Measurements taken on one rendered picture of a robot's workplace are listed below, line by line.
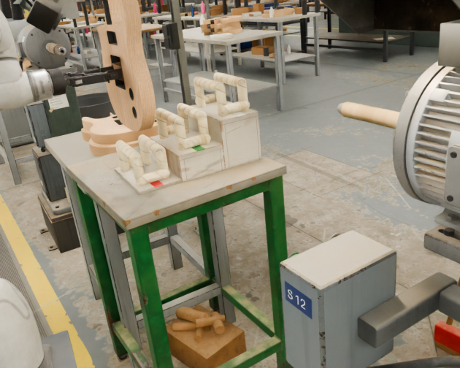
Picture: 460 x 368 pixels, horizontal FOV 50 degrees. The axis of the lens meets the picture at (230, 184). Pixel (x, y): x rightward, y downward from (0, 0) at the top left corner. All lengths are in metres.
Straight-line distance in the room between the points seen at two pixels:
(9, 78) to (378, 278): 1.11
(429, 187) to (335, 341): 0.28
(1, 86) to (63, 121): 1.78
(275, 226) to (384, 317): 0.97
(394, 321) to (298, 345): 0.15
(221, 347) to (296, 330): 1.34
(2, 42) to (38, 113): 1.77
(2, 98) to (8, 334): 0.65
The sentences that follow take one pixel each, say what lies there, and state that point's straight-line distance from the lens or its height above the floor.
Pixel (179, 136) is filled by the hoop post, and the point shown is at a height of 1.07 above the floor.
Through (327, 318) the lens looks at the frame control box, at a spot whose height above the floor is 1.06.
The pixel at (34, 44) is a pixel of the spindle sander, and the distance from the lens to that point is 3.16.
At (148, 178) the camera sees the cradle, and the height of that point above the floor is 0.97.
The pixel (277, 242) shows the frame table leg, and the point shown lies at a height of 0.65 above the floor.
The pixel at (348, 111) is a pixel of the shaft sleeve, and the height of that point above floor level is 1.25.
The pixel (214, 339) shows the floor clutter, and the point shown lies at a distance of 2.18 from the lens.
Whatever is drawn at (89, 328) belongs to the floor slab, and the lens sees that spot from 2.63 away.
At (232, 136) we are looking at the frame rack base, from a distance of 1.65.
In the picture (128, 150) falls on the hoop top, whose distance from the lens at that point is 1.61.
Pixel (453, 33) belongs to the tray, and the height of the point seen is 1.43.
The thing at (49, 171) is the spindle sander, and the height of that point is 0.51.
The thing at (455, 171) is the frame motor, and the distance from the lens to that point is 0.76.
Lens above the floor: 1.53
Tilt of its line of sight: 23 degrees down
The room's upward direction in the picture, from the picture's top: 6 degrees counter-clockwise
